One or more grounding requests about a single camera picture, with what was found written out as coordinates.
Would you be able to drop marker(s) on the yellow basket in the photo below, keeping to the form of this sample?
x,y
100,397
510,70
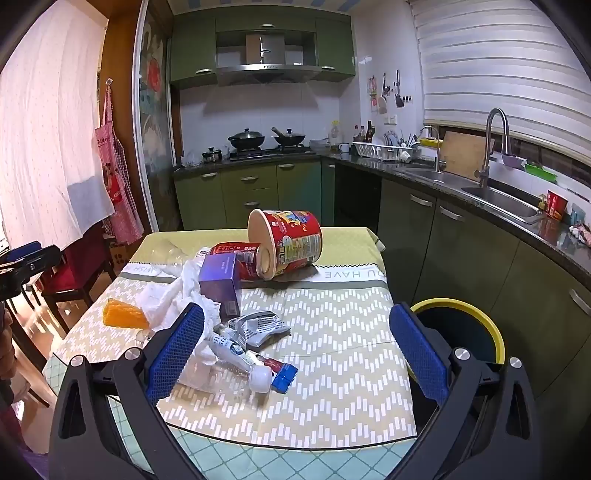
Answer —
x,y
429,142

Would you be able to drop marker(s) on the crumpled rag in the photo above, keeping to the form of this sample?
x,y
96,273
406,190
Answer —
x,y
582,233

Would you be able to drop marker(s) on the white window blind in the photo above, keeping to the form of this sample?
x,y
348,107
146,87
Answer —
x,y
498,69

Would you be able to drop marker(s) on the green upper kitchen cabinets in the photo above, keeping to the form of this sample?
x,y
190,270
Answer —
x,y
191,50

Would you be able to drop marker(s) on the clear oil bottle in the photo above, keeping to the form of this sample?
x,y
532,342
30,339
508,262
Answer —
x,y
334,134

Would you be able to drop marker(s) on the patterned beige tablecloth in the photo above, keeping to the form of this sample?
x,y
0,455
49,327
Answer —
x,y
323,323

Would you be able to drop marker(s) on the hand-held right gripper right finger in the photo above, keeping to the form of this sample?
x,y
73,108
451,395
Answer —
x,y
422,353

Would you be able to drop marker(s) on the wooden chair red cushion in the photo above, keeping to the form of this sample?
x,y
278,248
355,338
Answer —
x,y
74,272

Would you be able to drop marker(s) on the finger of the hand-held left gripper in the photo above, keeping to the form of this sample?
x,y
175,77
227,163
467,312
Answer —
x,y
34,265

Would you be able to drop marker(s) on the painted glass sliding door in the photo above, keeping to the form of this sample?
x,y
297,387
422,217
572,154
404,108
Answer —
x,y
154,115

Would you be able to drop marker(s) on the purple plastic tray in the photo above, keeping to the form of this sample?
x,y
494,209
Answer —
x,y
513,160

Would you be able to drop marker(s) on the tall steel faucet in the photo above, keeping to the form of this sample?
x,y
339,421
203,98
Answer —
x,y
485,161

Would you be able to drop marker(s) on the crushed clear plastic bottle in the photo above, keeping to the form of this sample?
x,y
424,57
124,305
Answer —
x,y
240,357

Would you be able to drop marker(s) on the yellow rimmed dark bin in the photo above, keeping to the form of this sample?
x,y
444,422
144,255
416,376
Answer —
x,y
461,321

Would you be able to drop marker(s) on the blue and red wrapper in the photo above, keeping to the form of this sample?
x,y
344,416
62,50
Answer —
x,y
282,374

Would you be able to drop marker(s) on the purple cardboard box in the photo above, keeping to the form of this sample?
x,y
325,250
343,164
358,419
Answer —
x,y
219,272

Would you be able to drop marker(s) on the steel double sink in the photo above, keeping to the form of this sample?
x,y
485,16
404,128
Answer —
x,y
498,198

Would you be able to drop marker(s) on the dark stone countertop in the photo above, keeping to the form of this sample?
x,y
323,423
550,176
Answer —
x,y
554,233

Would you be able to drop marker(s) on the small steel faucet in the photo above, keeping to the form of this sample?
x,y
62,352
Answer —
x,y
436,152

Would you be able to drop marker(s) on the dark sauce bottle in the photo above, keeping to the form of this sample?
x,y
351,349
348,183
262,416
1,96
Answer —
x,y
369,133

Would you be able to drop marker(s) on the white tissue paper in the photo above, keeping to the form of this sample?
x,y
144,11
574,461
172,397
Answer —
x,y
161,300

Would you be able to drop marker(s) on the silver foil wrapper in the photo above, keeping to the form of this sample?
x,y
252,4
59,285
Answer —
x,y
263,325

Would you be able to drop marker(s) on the red noodle bowl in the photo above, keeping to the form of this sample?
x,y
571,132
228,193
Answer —
x,y
556,203

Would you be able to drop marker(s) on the orange spiky brush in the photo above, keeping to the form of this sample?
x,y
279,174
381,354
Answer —
x,y
122,314

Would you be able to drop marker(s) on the teal cup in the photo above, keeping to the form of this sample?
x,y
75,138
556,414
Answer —
x,y
577,216

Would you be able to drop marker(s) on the green plastic tray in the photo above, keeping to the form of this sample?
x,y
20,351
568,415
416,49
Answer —
x,y
540,171

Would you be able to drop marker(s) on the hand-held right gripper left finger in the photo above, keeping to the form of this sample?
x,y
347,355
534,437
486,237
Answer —
x,y
178,350

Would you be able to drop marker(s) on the gas stove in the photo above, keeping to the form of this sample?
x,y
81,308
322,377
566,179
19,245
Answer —
x,y
272,152

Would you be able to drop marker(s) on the large red noodle cup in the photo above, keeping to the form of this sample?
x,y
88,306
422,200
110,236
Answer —
x,y
295,240

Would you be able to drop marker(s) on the small yellow bottle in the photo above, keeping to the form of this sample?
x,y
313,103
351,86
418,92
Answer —
x,y
542,203

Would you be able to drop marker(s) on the hanging pale spoon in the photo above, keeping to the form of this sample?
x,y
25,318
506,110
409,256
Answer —
x,y
383,104

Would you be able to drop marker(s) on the red drink can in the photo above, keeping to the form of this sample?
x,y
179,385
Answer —
x,y
238,254

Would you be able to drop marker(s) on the wooden cutting board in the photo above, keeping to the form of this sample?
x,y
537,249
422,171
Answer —
x,y
464,157

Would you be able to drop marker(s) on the white curtain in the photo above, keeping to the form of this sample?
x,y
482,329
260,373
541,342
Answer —
x,y
46,138

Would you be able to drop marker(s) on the pink checked apron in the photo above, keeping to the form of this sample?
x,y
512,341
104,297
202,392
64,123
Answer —
x,y
115,184

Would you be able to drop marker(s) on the white dish rack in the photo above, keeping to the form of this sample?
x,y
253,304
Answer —
x,y
376,150

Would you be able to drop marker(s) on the hanging black spatula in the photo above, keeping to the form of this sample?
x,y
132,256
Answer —
x,y
399,99

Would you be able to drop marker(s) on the small steel pot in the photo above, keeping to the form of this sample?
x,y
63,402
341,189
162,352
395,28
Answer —
x,y
212,155

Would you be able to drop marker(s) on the black wok with lid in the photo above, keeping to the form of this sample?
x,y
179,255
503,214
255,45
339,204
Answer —
x,y
247,138

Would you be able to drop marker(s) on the steel range hood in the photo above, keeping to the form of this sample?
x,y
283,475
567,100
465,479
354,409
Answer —
x,y
268,69

